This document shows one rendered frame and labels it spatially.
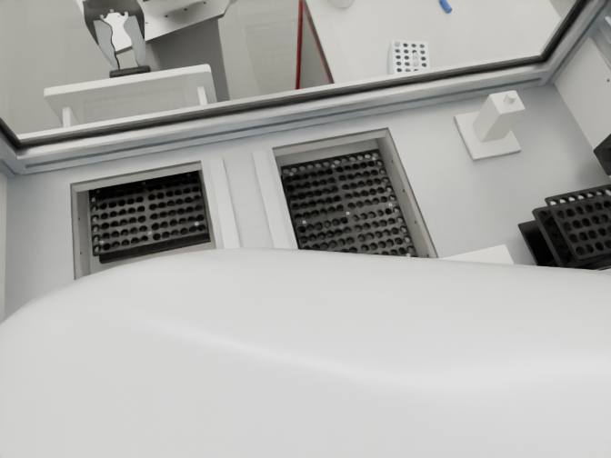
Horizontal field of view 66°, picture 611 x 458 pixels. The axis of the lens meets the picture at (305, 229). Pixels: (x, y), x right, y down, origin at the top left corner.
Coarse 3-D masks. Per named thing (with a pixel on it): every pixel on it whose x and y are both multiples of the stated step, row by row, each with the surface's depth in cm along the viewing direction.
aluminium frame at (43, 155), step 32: (608, 0) 69; (576, 32) 73; (608, 32) 72; (512, 64) 79; (544, 64) 80; (608, 64) 73; (320, 96) 74; (352, 96) 75; (384, 96) 76; (416, 96) 78; (448, 96) 80; (0, 128) 64; (128, 128) 70; (160, 128) 71; (192, 128) 71; (224, 128) 73; (256, 128) 75; (288, 128) 77; (0, 160) 68; (32, 160) 69; (64, 160) 71; (96, 160) 72
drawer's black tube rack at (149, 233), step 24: (96, 192) 76; (120, 192) 77; (144, 192) 76; (168, 192) 77; (192, 192) 77; (96, 216) 77; (120, 216) 74; (144, 216) 75; (168, 216) 75; (192, 216) 75; (120, 240) 73; (144, 240) 76; (168, 240) 73; (192, 240) 76
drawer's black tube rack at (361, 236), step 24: (336, 168) 80; (360, 168) 80; (384, 168) 81; (288, 192) 78; (312, 192) 78; (336, 192) 78; (360, 192) 78; (384, 192) 79; (312, 216) 76; (336, 216) 76; (360, 216) 80; (384, 216) 77; (312, 240) 77; (336, 240) 74; (360, 240) 78; (384, 240) 75
